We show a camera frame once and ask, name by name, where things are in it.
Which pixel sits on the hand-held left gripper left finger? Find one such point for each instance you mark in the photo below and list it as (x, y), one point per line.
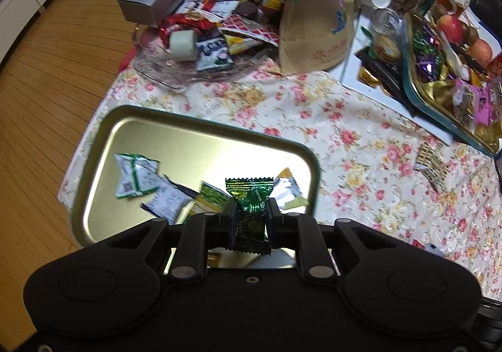
(231, 225)

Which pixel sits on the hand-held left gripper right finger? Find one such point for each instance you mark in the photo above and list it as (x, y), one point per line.
(274, 225)

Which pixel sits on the green foil candy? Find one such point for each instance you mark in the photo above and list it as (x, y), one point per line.
(253, 211)

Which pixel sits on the green pea snack packet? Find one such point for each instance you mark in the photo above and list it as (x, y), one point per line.
(210, 199)

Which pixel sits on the silver white snack packet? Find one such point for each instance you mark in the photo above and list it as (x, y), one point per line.
(288, 189)

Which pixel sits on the white dark snack packet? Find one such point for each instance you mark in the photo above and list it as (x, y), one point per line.
(168, 199)

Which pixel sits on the gold metal tray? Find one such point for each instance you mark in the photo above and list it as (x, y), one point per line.
(176, 140)

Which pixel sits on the white green snack packet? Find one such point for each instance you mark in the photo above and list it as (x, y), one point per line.
(135, 175)

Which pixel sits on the floral tablecloth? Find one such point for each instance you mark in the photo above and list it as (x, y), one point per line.
(353, 179)

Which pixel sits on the red white snack packet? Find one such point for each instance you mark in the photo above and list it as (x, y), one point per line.
(420, 246)

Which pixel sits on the small white snack packet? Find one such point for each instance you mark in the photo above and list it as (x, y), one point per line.
(436, 249)

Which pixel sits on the clear glass tray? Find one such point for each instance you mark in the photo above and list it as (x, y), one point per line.
(164, 73)

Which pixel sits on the white flat board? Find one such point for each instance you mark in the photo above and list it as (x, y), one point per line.
(392, 105)

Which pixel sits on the gold patterned snack packet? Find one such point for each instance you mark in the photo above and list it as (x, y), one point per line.
(431, 163)

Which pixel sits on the white cow print packet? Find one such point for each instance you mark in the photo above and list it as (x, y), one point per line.
(213, 56)

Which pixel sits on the gold foil candy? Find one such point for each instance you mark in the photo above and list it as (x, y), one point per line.
(370, 75)

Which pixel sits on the dark chocolate bar packet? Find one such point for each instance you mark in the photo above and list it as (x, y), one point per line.
(388, 77)

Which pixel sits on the brown paper bag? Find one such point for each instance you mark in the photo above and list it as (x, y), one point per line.
(313, 42)

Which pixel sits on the pale green cup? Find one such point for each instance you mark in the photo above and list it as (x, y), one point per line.
(182, 44)

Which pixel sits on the red white patterned packet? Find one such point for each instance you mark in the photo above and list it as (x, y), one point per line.
(251, 28)

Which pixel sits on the pile of assorted snack packets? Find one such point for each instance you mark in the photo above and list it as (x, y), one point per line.
(235, 22)

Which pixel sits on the teal gold candy tray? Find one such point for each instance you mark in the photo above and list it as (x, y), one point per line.
(435, 90)

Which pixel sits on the clear glass jar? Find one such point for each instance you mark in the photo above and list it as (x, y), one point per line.
(386, 46)

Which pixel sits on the heap of wrapped candies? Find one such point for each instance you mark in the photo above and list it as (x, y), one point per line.
(431, 61)

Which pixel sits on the pink white snack packet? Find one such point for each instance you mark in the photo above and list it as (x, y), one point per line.
(476, 101)

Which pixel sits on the red apple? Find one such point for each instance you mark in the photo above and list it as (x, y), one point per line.
(451, 26)
(480, 52)

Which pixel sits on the brown kiwi fruit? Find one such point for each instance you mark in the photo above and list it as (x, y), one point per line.
(469, 32)

